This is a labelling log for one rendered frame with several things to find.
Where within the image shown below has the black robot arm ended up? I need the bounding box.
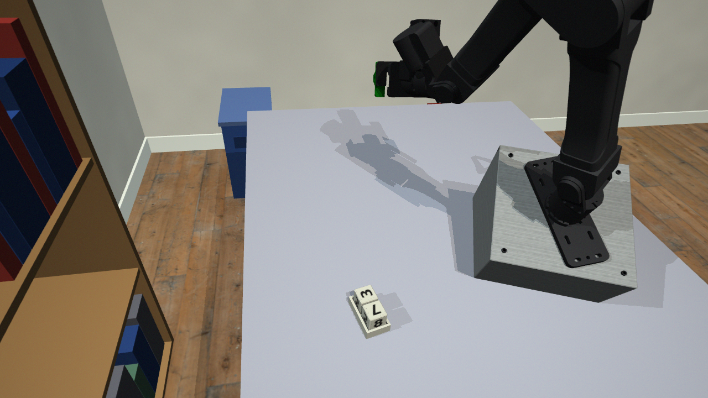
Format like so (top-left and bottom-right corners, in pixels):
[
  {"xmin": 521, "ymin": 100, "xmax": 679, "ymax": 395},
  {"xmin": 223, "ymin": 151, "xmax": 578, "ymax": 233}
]
[{"xmin": 393, "ymin": 0, "xmax": 654, "ymax": 268}]

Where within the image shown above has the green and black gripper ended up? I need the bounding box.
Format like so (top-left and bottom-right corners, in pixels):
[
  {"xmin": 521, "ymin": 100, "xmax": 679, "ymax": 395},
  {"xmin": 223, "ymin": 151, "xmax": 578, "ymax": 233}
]
[{"xmin": 373, "ymin": 61, "xmax": 422, "ymax": 98}]

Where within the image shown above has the cream number cube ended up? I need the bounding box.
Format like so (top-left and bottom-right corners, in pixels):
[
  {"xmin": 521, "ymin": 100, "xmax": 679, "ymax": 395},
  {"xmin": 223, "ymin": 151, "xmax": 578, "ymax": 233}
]
[
  {"xmin": 361, "ymin": 300, "xmax": 387, "ymax": 330},
  {"xmin": 353, "ymin": 285, "xmax": 378, "ymax": 314}
]

